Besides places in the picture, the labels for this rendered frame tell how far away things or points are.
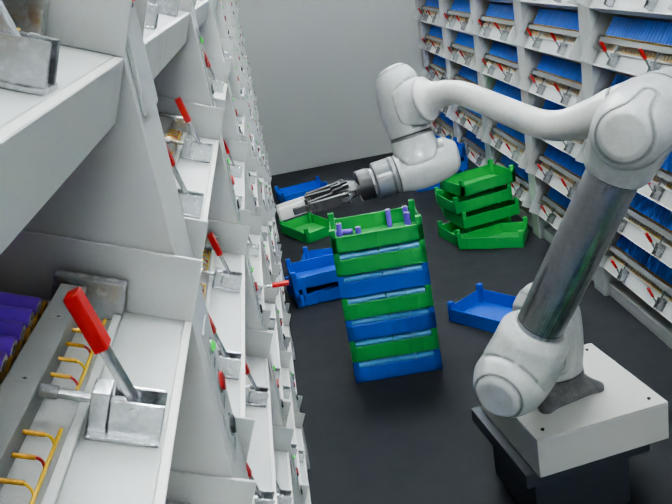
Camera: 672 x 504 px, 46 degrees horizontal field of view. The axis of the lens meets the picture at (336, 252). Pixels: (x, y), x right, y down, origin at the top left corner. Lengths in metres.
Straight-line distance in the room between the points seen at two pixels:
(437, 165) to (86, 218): 1.33
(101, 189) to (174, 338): 0.12
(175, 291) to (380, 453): 1.83
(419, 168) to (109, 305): 1.32
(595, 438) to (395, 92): 0.90
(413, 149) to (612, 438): 0.80
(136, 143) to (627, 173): 1.05
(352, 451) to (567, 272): 1.07
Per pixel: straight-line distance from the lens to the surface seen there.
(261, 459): 1.13
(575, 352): 1.91
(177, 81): 1.27
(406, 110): 1.82
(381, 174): 1.83
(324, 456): 2.42
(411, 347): 2.70
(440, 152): 1.84
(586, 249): 1.56
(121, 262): 0.59
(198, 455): 0.66
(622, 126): 1.40
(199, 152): 1.11
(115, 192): 0.58
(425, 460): 2.33
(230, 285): 1.17
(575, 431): 1.89
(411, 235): 2.54
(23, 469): 0.43
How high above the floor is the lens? 1.36
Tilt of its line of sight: 20 degrees down
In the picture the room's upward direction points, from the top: 10 degrees counter-clockwise
